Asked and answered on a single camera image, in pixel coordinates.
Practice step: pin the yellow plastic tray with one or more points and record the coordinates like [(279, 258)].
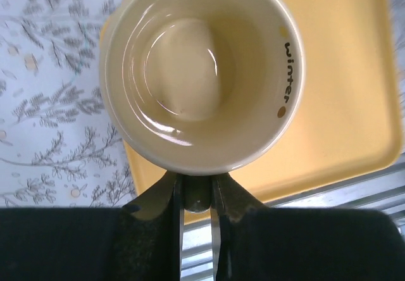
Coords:
[(266, 98)]

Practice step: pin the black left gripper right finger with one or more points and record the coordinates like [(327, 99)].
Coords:
[(252, 241)]

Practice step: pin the aluminium front frame rail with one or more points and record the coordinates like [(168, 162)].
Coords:
[(382, 190)]

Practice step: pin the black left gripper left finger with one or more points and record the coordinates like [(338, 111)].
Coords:
[(139, 241)]

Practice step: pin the floral patterned tablecloth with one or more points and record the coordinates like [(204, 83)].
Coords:
[(59, 148)]

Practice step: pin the cream ceramic mug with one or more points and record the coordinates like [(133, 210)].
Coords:
[(200, 87)]

